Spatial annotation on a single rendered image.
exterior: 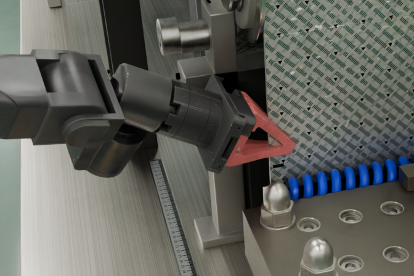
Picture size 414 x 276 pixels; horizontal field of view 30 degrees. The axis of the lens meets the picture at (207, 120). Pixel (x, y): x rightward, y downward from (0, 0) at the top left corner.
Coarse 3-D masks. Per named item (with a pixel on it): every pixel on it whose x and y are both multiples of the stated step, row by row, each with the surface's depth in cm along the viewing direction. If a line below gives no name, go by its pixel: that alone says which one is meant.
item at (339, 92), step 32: (320, 32) 77; (352, 32) 77; (384, 32) 78; (288, 64) 78; (320, 64) 78; (352, 64) 79; (384, 64) 80; (288, 96) 79; (320, 96) 80; (352, 96) 81; (384, 96) 82; (288, 128) 81; (320, 128) 82; (352, 128) 83; (384, 128) 84; (288, 160) 83; (320, 160) 84; (352, 160) 85; (384, 160) 86
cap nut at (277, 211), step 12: (264, 192) 77; (276, 192) 75; (288, 192) 76; (264, 204) 77; (276, 204) 76; (288, 204) 76; (264, 216) 77; (276, 216) 76; (288, 216) 76; (264, 228) 77; (276, 228) 77; (288, 228) 77
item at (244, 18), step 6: (246, 0) 75; (252, 0) 74; (246, 6) 76; (252, 6) 75; (234, 12) 82; (240, 12) 79; (246, 12) 76; (252, 12) 75; (240, 18) 79; (246, 18) 77; (252, 18) 76; (240, 24) 80; (246, 24) 77; (252, 24) 78
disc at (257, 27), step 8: (256, 0) 74; (264, 0) 73; (256, 8) 75; (264, 8) 73; (256, 16) 75; (264, 16) 74; (256, 24) 76; (248, 32) 80; (256, 32) 77; (248, 40) 81; (256, 40) 78
